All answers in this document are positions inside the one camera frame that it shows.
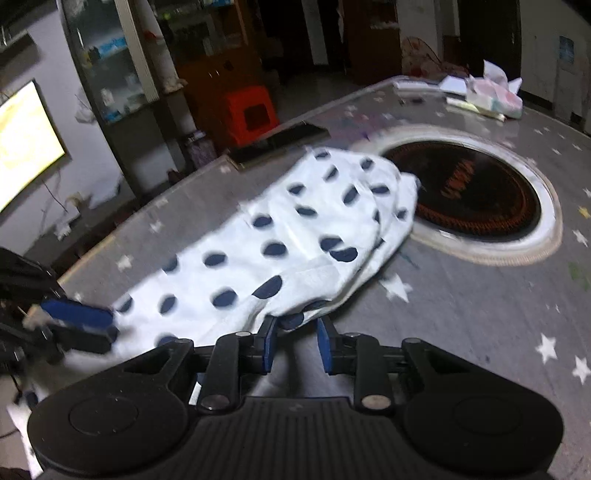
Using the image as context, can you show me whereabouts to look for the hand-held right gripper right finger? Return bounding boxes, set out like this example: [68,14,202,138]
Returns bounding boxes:
[317,316,468,412]

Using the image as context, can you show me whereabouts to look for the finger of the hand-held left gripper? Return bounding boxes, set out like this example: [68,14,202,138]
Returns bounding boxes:
[45,322,120,355]
[39,298,116,328]

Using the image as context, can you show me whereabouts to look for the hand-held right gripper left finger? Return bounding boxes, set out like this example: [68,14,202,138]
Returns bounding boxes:
[122,316,279,413]

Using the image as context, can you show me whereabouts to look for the white polka dot garment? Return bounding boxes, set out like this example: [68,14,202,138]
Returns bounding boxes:
[108,148,421,361]

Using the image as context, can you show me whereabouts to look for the grey star-pattern tablecloth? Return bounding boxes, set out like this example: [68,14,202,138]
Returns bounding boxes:
[28,76,591,480]

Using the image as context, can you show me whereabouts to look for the television screen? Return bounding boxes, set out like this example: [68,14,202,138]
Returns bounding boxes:
[0,79,72,215]

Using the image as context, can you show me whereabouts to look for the purple box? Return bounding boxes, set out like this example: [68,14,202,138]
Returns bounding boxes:
[187,131,218,169]

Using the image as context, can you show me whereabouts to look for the round black induction cooktop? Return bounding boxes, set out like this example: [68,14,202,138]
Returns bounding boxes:
[351,124,564,267]

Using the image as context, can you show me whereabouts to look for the glass display cabinet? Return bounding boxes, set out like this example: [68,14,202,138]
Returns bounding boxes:
[62,0,160,126]

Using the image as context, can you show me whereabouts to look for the red plastic stool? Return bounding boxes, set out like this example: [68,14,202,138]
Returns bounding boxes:
[223,85,281,146]

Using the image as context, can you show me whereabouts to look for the orange-brown wooden cabinet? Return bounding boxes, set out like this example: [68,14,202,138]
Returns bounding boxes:
[177,0,278,145]

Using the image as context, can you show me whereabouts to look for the white notebook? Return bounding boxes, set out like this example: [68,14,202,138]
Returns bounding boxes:
[394,79,440,92]

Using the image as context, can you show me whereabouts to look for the pale yellow paper sheet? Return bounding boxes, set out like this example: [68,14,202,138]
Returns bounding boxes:
[445,97,507,122]

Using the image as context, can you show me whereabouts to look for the white paper stack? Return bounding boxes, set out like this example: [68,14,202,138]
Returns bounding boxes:
[438,75,470,96]

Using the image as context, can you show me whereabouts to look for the crumpled white paper pieces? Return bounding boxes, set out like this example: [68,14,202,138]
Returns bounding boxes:
[465,60,525,119]

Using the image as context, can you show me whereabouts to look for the dark wooden cabinet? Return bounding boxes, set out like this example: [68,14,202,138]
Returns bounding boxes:
[344,0,403,86]

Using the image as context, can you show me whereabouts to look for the red floral cloth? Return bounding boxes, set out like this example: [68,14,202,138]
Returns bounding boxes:
[401,37,471,80]

